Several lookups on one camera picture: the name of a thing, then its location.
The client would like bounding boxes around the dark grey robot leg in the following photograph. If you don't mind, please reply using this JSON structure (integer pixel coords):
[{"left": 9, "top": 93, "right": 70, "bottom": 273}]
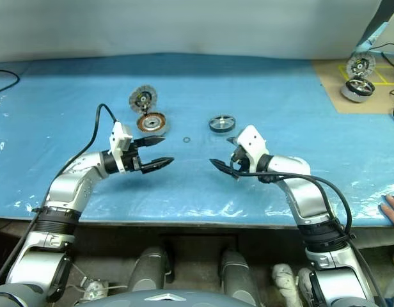
[
  {"left": 127, "top": 246, "right": 171, "bottom": 294},
  {"left": 220, "top": 249, "right": 259, "bottom": 299}
]

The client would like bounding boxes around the grey robot torso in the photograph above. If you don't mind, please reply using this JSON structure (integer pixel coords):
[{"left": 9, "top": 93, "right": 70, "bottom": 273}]
[{"left": 97, "top": 288, "right": 237, "bottom": 307}]

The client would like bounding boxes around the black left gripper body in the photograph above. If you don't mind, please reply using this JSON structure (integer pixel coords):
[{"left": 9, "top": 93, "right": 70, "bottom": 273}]
[{"left": 122, "top": 143, "right": 144, "bottom": 174}]

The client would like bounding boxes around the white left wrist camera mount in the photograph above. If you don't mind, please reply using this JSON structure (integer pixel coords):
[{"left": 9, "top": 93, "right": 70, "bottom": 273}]
[{"left": 108, "top": 121, "right": 134, "bottom": 174}]

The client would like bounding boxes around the black cable by cardboard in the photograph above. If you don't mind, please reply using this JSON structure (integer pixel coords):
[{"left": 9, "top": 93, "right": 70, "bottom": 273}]
[{"left": 368, "top": 42, "right": 394, "bottom": 128}]

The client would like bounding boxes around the blue foam table mat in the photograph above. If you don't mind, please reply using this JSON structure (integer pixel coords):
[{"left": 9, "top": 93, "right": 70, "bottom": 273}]
[{"left": 0, "top": 52, "right": 394, "bottom": 228}]

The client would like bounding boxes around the silver rotor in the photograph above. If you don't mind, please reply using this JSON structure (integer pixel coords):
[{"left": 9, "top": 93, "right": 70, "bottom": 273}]
[{"left": 340, "top": 76, "right": 376, "bottom": 104}]

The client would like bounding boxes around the motor stator with copper windings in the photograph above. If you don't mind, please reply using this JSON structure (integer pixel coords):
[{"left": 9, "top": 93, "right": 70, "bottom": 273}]
[{"left": 136, "top": 112, "right": 171, "bottom": 135}]

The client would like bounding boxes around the round motor circuit board disc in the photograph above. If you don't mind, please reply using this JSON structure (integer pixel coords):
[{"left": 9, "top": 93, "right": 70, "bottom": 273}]
[{"left": 129, "top": 83, "right": 159, "bottom": 113}]

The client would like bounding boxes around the thin black looped cable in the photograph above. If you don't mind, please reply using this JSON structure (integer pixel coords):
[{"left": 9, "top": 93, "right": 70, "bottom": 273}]
[{"left": 0, "top": 68, "right": 20, "bottom": 95}]

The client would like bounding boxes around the brown cardboard sheet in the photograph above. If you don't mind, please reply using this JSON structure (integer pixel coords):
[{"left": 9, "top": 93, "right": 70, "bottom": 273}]
[{"left": 311, "top": 56, "right": 394, "bottom": 114}]

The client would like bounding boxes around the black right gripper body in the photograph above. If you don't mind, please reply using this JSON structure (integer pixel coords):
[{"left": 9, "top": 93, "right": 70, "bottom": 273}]
[{"left": 230, "top": 145, "right": 251, "bottom": 180}]

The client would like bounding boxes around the dark grey spoked motor rotor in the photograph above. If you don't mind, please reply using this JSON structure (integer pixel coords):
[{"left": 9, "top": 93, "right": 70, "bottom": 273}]
[{"left": 208, "top": 114, "right": 237, "bottom": 133}]

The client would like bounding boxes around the dark grey robot left leg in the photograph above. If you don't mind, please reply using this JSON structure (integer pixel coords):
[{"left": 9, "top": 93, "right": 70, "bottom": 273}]
[{"left": 127, "top": 246, "right": 171, "bottom": 294}]

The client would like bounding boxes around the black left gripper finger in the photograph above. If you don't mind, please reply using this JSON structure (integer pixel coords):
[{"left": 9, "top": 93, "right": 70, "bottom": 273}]
[
  {"left": 140, "top": 157, "right": 175, "bottom": 174},
  {"left": 132, "top": 136, "right": 168, "bottom": 150}
]

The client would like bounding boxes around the white shoe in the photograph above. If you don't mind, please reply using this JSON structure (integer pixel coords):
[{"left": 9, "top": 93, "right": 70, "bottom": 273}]
[
  {"left": 297, "top": 267, "right": 317, "bottom": 307},
  {"left": 271, "top": 263, "right": 296, "bottom": 302},
  {"left": 77, "top": 277, "right": 110, "bottom": 303}
]

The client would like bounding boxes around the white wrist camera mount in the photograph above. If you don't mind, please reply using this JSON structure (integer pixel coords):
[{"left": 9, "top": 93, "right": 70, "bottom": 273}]
[
  {"left": 236, "top": 125, "right": 270, "bottom": 173},
  {"left": 108, "top": 121, "right": 134, "bottom": 174}
]

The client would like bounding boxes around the grey panel with blue bracket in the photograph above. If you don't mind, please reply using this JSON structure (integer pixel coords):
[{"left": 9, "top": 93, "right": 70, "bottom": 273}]
[{"left": 354, "top": 0, "right": 394, "bottom": 54}]

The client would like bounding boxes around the dark grey robot right leg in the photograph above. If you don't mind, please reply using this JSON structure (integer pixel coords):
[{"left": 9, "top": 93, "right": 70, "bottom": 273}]
[{"left": 220, "top": 249, "right": 259, "bottom": 299}]

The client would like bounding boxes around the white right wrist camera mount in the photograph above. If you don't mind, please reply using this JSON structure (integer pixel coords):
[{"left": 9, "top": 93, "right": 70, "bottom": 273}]
[{"left": 236, "top": 125, "right": 270, "bottom": 173}]

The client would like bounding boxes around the person's bare hand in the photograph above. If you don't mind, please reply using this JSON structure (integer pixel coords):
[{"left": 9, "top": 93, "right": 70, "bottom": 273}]
[{"left": 379, "top": 193, "right": 394, "bottom": 226}]

